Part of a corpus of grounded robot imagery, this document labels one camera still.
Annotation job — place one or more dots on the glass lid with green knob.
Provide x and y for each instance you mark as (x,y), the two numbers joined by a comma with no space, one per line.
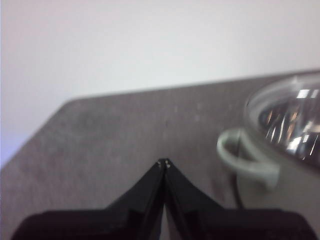
(287,117)

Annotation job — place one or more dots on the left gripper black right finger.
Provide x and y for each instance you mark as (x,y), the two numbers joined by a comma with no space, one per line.
(182,195)

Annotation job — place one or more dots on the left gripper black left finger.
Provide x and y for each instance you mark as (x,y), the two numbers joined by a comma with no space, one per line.
(147,195)

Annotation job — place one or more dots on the pale green electric steamer pot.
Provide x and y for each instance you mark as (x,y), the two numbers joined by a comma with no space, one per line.
(287,190)

